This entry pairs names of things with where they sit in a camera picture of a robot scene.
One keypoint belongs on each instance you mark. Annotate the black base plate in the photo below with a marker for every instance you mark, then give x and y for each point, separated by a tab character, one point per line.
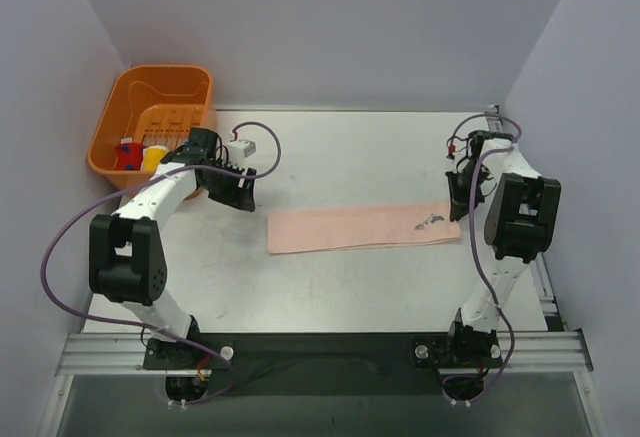
340	378

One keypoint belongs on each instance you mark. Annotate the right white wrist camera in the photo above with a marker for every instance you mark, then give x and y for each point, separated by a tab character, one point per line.
451	151

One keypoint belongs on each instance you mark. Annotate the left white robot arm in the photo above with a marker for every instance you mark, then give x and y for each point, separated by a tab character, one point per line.
126	257

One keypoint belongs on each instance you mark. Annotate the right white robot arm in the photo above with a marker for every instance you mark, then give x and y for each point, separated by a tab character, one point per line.
512	211

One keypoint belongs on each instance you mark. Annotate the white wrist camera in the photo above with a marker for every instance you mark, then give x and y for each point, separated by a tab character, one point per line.
239	151
451	151

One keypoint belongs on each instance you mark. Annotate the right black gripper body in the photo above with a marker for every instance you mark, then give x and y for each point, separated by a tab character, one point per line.
461	183

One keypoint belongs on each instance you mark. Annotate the aluminium frame rail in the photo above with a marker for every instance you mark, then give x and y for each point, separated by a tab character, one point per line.
127	354

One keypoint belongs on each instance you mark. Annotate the yellow rolled towel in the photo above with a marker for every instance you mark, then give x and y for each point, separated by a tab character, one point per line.
152	157

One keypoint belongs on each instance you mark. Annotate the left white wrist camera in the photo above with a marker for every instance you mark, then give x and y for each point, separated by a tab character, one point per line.
239	151

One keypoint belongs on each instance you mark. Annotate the pink towel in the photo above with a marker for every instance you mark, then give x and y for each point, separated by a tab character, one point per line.
364	227

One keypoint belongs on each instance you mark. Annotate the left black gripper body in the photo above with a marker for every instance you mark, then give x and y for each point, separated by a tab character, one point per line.
232	184

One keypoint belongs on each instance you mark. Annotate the orange plastic basket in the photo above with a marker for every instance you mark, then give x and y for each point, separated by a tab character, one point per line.
150	105

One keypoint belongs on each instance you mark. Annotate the red rolled towel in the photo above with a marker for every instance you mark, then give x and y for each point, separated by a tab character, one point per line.
129	155

